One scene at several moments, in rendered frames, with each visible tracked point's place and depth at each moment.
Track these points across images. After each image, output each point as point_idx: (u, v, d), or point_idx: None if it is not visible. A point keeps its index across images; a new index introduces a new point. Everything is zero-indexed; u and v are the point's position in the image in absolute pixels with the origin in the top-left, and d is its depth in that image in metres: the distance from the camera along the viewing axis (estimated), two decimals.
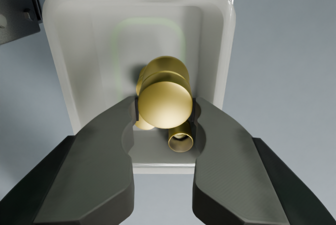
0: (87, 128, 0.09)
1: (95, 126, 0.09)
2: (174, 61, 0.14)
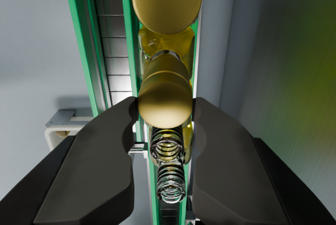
0: (87, 128, 0.09)
1: (95, 126, 0.09)
2: (174, 61, 0.14)
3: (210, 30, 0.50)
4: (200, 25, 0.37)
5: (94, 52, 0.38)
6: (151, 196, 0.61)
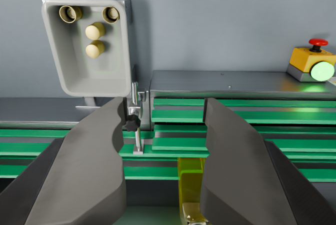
0: (75, 130, 0.09)
1: (83, 128, 0.09)
2: None
3: None
4: None
5: (224, 102, 0.45)
6: (40, 124, 0.51)
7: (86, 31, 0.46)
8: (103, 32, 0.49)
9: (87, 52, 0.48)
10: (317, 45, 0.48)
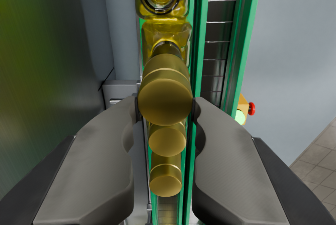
0: (87, 128, 0.09)
1: (95, 126, 0.09)
2: None
3: (127, 24, 0.52)
4: (138, 51, 0.43)
5: (238, 31, 0.38)
6: None
7: None
8: None
9: (145, 107, 0.12)
10: (252, 108, 0.58)
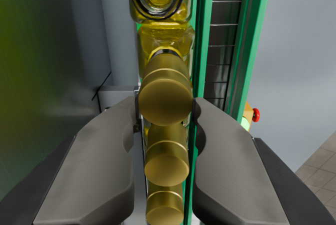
0: (87, 128, 0.09)
1: (95, 126, 0.09)
2: None
3: (124, 26, 0.49)
4: (136, 55, 0.40)
5: (244, 35, 0.36)
6: None
7: None
8: None
9: (145, 107, 0.12)
10: (257, 115, 0.55)
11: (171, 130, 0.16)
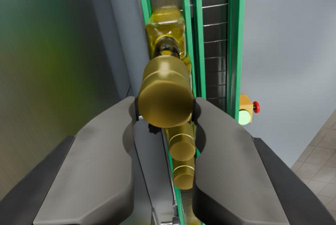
0: (87, 128, 0.09)
1: (95, 126, 0.09)
2: None
3: (138, 48, 0.61)
4: None
5: None
6: None
7: (143, 102, 0.12)
8: None
9: None
10: (257, 107, 0.64)
11: (182, 127, 0.27)
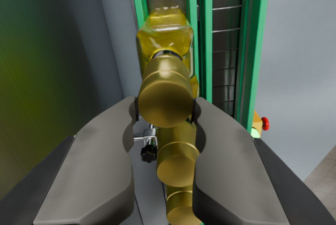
0: (87, 128, 0.09)
1: (95, 126, 0.09)
2: None
3: (132, 54, 0.53)
4: None
5: (245, 59, 0.38)
6: None
7: (143, 102, 0.12)
8: None
9: (163, 176, 0.15)
10: (266, 124, 0.57)
11: None
